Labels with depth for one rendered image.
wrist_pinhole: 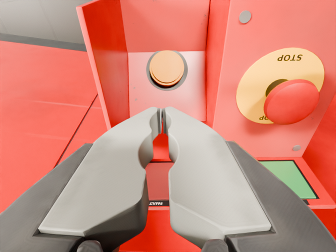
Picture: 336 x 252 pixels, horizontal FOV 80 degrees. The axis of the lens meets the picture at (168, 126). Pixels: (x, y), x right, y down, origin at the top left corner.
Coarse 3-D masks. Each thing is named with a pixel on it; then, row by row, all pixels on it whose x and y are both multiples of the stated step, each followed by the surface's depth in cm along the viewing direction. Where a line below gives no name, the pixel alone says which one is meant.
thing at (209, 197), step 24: (168, 120) 11; (192, 120) 10; (168, 144) 10; (192, 144) 8; (216, 144) 8; (192, 168) 7; (216, 168) 7; (192, 192) 6; (216, 192) 6; (240, 192) 6; (192, 216) 6; (216, 216) 6; (240, 216) 6; (264, 216) 6; (192, 240) 6
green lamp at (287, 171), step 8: (272, 168) 21; (280, 168) 21; (288, 168) 21; (296, 168) 21; (280, 176) 20; (288, 176) 20; (296, 176) 20; (288, 184) 20; (296, 184) 20; (304, 184) 20; (296, 192) 19; (304, 192) 19; (312, 192) 19
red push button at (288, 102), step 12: (276, 84) 17; (288, 84) 15; (300, 84) 14; (312, 84) 15; (276, 96) 15; (288, 96) 15; (300, 96) 15; (312, 96) 15; (264, 108) 16; (276, 108) 15; (288, 108) 15; (300, 108) 15; (312, 108) 15; (276, 120) 16; (288, 120) 16; (300, 120) 16
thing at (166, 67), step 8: (160, 56) 22; (168, 56) 22; (176, 56) 22; (152, 64) 22; (160, 64) 22; (168, 64) 22; (176, 64) 22; (152, 72) 22; (160, 72) 22; (168, 72) 22; (176, 72) 22; (160, 80) 22; (168, 80) 22; (176, 80) 22
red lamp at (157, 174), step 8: (152, 168) 22; (160, 168) 22; (168, 168) 21; (152, 176) 21; (160, 176) 21; (152, 184) 20; (160, 184) 20; (168, 184) 20; (152, 192) 19; (160, 192) 19; (168, 192) 19
